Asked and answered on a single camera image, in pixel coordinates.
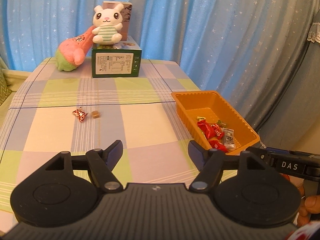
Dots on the green white carton box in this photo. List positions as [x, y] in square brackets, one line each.
[121, 59]

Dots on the grey lace cloth cover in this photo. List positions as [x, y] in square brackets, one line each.
[314, 33]

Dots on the green brown candy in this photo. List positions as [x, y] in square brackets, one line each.
[222, 124]

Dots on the person right hand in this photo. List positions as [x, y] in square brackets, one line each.
[309, 206]

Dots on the large red snack packet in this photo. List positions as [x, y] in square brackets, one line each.
[207, 129]

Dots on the brown cube candy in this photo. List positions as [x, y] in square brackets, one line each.
[95, 114]

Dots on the orange plastic tray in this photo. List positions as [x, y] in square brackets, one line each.
[212, 106]

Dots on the light green sofa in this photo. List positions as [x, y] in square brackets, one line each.
[14, 79]

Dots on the brown picture box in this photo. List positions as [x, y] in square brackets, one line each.
[126, 14]

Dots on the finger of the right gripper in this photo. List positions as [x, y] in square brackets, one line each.
[261, 153]

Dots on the pink green plush toy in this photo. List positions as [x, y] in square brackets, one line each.
[71, 53]

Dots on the yellow green candy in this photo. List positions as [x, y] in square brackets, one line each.
[199, 118]

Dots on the red patterned candy wrapper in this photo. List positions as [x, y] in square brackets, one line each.
[80, 114]

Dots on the blue star curtain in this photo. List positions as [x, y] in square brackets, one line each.
[247, 50]

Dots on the green zigzag cushion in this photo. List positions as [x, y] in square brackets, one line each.
[4, 90]

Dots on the plaid tablecloth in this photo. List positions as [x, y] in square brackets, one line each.
[139, 111]

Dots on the small red candy packet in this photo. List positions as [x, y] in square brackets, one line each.
[219, 132]

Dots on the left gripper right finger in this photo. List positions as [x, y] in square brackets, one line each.
[209, 163]

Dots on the white bunny plush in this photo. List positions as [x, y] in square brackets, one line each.
[108, 24]

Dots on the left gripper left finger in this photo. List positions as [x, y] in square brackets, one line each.
[101, 164]

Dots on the clear dark snack packet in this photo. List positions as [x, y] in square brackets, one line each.
[228, 139]

